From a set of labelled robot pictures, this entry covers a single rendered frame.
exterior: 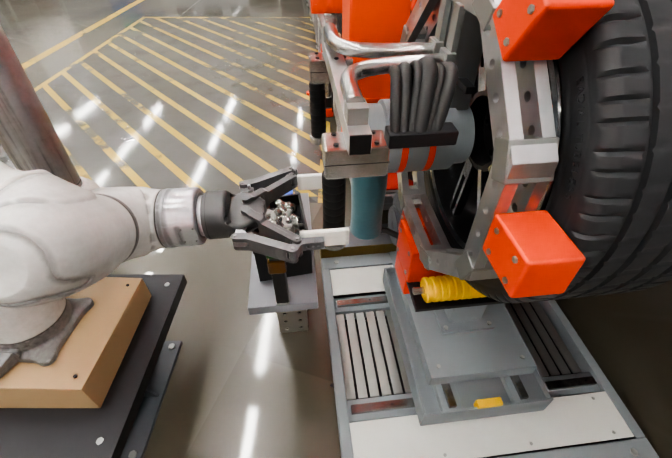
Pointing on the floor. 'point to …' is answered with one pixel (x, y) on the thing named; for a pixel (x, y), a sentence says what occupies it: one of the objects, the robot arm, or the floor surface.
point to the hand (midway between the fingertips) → (336, 205)
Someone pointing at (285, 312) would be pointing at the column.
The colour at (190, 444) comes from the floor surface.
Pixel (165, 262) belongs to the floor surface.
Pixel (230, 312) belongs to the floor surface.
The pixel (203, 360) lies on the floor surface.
